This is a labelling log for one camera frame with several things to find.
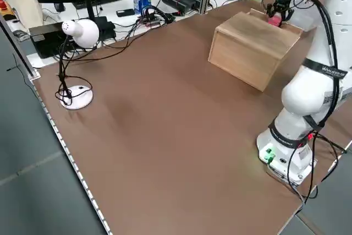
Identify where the red bag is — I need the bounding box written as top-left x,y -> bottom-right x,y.
268,16 -> 284,27

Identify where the light wooden drawer cabinet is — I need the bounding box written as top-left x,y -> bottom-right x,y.
207,11 -> 301,92

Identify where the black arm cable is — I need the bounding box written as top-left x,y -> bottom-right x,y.
285,0 -> 348,201

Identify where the white desk lamp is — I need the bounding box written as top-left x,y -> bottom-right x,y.
54,19 -> 100,111

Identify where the black device box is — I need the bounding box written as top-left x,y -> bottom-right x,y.
29,23 -> 73,59

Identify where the black phone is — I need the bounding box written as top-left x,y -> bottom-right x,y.
116,9 -> 135,18

